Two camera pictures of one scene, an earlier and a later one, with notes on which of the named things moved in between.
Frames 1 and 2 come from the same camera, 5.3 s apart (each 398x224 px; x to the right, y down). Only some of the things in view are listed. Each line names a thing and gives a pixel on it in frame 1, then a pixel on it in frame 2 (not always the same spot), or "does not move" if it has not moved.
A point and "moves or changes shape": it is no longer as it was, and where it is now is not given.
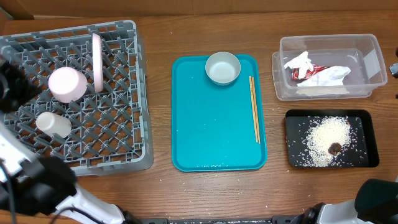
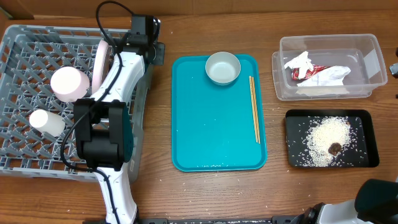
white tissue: (331, 76) does not move
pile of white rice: (324, 132) does not move
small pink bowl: (67, 84) does not move
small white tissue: (302, 61) does not move
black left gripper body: (15, 88) -> (158, 51)
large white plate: (98, 62) moves or changes shape
